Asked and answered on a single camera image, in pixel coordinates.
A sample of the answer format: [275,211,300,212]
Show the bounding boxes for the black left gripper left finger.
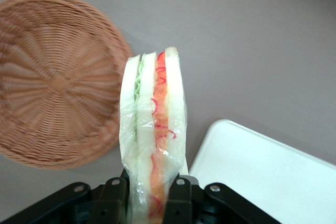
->
[0,176,130,224]

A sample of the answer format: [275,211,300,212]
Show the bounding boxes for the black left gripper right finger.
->
[164,176,283,224]

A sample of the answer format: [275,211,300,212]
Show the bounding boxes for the triangle sandwich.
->
[118,46,190,224]

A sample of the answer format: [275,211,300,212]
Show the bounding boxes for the cream rectangular tray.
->
[188,119,336,224]

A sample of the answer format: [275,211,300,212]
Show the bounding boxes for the brown round wicker basket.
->
[0,0,134,170]

